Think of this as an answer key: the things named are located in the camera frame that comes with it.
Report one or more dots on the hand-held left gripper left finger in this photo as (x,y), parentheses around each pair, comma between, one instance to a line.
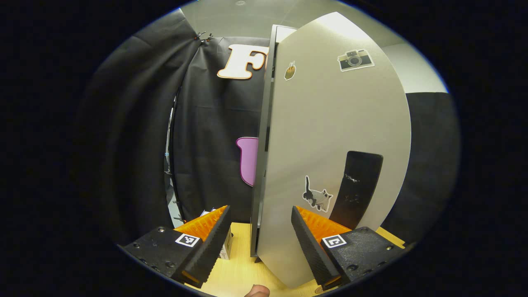
(210,251)

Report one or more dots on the metal backdrop stand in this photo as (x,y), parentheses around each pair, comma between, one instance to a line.
(166,173)

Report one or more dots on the small white box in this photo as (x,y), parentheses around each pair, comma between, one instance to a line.
(226,247)

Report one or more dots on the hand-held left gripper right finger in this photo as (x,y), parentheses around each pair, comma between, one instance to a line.
(311,251)

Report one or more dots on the white door with camera sticker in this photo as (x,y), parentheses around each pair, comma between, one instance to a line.
(330,115)

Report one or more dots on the white cabinet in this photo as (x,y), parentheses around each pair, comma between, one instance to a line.
(264,123)

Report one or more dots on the black backdrop cloth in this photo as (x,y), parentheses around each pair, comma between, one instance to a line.
(206,123)

